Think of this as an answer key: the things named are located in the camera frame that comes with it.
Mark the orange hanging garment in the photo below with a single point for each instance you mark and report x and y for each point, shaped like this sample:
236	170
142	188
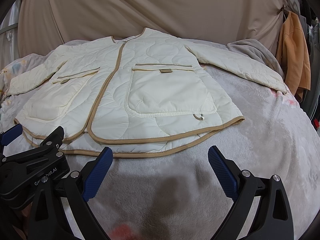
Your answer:
293	56

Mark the beige draped sheet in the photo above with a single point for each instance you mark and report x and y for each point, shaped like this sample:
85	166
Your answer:
43	25

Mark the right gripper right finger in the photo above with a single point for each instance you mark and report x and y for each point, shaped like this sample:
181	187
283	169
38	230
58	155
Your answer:
273	217

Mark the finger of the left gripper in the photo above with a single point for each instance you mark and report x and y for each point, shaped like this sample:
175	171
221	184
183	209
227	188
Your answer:
55	138
10	135

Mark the grey metal rail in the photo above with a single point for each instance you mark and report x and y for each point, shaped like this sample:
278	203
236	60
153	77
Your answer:
8	28

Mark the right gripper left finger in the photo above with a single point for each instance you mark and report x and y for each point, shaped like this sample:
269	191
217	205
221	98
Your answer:
81	186

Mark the grey floral fleece blanket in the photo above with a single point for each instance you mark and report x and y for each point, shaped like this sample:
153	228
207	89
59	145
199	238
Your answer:
179	197

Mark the dark hanging clothes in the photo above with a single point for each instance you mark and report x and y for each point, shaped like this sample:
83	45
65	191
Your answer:
310	98

